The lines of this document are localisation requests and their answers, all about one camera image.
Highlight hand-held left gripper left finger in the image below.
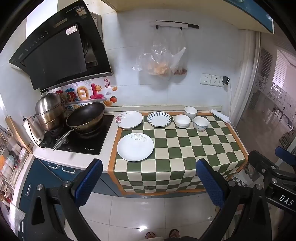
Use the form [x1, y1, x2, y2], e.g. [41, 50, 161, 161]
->
[23, 159, 103, 241]

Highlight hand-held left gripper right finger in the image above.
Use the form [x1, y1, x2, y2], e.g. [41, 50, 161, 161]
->
[196, 159, 272, 241]

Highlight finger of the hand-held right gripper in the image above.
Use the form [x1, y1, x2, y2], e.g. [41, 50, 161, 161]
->
[248, 150, 280, 186]
[275, 146, 296, 171]

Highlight white bowl with coloured dots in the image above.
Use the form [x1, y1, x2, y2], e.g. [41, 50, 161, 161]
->
[193, 116, 209, 132]

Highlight pink floral white plate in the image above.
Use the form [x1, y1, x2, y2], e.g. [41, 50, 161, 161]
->
[116, 111, 143, 130]

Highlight blue striped white plate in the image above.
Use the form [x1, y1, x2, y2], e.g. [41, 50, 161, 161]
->
[147, 111, 173, 128]

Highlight green checkered table mat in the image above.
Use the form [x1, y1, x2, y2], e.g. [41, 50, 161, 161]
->
[107, 112, 249, 198]

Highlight black glass cooktop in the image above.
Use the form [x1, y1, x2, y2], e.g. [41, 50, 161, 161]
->
[38, 114, 115, 156]

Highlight large white plate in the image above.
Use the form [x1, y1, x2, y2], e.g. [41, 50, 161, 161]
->
[117, 133, 154, 162]

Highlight frosted glass sliding door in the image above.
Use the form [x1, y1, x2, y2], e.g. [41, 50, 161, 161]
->
[239, 30, 296, 163]

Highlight white folded cloth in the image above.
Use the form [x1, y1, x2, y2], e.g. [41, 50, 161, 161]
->
[209, 108, 231, 123]

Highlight wide white bowl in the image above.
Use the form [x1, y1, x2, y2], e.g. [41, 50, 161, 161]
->
[173, 114, 191, 129]

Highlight white bowl with dark rim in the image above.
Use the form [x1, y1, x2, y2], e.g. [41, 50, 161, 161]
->
[184, 106, 198, 119]

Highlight white kitchen appliance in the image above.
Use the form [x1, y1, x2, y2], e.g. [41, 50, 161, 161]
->
[22, 116, 45, 147]

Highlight white plastic bag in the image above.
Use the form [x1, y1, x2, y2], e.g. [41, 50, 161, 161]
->
[9, 203, 26, 233]

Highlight cluttered storage rack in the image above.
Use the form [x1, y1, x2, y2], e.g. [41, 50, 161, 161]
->
[0, 125, 28, 205]

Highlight wooden cutting board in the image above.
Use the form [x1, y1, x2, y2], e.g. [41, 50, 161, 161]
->
[5, 115, 33, 155]

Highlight steel steamer pot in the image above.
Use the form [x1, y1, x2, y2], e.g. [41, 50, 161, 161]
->
[33, 89, 70, 131]

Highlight clear bag of red food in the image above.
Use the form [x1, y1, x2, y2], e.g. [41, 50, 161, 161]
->
[171, 30, 187, 76]

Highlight clear bag of oranges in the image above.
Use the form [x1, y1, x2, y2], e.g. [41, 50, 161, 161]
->
[132, 30, 173, 77]

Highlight black range hood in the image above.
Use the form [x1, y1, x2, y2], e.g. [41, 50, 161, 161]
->
[9, 3, 114, 91]

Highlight white cable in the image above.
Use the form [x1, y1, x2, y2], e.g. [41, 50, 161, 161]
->
[228, 84, 241, 137]

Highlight dark wok with steel handle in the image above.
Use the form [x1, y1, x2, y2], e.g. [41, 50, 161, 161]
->
[52, 102, 106, 151]

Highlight colourful wall stickers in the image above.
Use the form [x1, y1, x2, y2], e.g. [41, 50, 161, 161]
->
[49, 78, 118, 110]

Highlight white wall socket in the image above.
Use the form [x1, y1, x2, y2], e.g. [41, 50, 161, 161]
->
[210, 74, 225, 88]
[200, 73, 212, 86]

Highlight blue wall cabinet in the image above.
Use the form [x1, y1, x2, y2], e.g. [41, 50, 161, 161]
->
[225, 0, 276, 36]

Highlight wall hook rail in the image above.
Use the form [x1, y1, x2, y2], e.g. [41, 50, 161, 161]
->
[149, 20, 199, 30]

